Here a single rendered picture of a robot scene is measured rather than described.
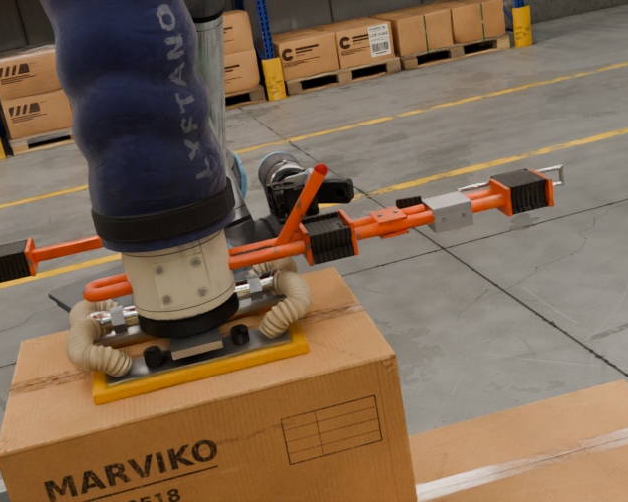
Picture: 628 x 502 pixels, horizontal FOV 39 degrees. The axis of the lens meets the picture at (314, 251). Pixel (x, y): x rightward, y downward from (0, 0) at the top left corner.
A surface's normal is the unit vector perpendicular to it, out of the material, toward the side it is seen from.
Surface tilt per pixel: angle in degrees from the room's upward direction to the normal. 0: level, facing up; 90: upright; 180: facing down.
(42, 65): 88
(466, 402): 0
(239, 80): 92
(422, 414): 0
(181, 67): 109
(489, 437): 0
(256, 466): 90
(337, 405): 90
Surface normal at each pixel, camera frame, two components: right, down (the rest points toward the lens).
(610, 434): -0.16, -0.92
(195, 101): 0.80, -0.15
